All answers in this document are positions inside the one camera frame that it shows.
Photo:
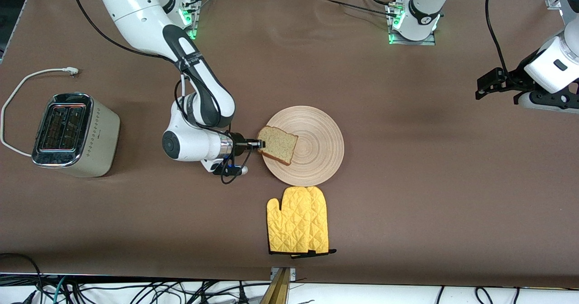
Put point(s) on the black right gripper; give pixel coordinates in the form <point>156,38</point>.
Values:
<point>238,143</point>

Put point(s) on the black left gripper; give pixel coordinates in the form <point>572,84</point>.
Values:
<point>516,83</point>

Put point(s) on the slice of white bread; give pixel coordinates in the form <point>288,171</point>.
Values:
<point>278,143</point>

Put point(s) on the round light wooden plate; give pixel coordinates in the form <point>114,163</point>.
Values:
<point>321,150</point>

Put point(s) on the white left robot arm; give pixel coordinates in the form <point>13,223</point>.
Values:
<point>423,19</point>

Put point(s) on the cream toaster with chrome top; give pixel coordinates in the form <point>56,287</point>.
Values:
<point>102,141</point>

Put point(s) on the yellow quilted oven mitt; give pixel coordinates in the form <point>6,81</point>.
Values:
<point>322,222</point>
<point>289,222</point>

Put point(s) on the brown table cover sheet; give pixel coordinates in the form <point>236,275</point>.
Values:
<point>407,159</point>

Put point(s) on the gold metal beam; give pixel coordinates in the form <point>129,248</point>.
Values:
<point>278,290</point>

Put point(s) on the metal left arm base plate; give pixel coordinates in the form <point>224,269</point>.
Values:
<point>429,42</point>

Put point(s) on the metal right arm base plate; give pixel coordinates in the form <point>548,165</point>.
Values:
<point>192,32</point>

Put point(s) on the small metal table bracket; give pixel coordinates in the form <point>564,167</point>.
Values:
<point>292,274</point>

